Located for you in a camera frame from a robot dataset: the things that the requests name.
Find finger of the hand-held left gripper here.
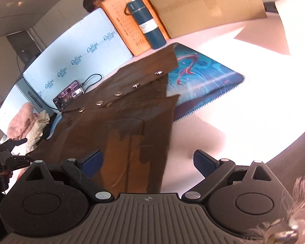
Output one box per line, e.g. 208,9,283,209
0,137,28,152
5,156,35,170

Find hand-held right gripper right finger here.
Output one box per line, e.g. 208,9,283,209
182,149,279,201

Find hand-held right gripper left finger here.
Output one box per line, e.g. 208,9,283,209
22,149,115,201

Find brown button jacket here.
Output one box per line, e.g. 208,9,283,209
28,44,181,194

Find pink fluffy garment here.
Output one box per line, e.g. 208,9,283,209
6,102,39,143

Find cream dotted garment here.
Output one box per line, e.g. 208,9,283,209
20,110,51,156

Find black smartphone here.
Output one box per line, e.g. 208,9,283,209
52,80,85,112

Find blue printed mouse pad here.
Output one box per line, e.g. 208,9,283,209
165,43,246,123

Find grey fur sleeve trim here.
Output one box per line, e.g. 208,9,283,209
244,170,305,244

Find light blue printed box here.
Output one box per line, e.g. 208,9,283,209
0,7,134,138

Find orange printed box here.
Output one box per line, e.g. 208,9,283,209
101,0,171,57

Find teal thermos bottle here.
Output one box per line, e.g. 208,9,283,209
124,0,167,50

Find brown cardboard box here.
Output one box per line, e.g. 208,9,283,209
140,0,267,39

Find person's head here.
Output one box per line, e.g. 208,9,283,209
83,0,105,13

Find white paper sheet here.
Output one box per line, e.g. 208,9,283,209
274,0,305,56

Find black charging cable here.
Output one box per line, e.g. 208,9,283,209
82,74,103,92

